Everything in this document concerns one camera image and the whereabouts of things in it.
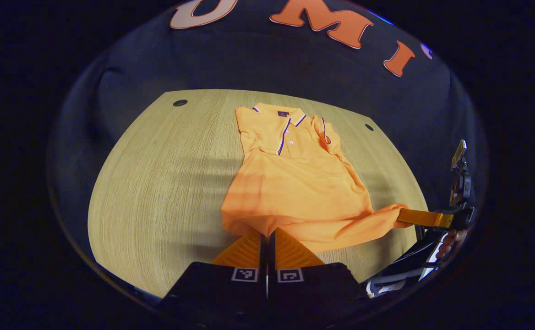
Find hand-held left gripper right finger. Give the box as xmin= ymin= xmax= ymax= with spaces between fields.
xmin=267 ymin=227 xmax=370 ymax=319

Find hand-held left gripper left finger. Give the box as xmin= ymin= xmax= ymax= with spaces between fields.
xmin=158 ymin=228 xmax=268 ymax=319

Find orange polo T-shirt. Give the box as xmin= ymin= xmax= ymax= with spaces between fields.
xmin=221 ymin=103 xmax=410 ymax=253

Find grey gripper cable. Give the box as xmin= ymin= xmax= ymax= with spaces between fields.
xmin=366 ymin=267 xmax=429 ymax=295

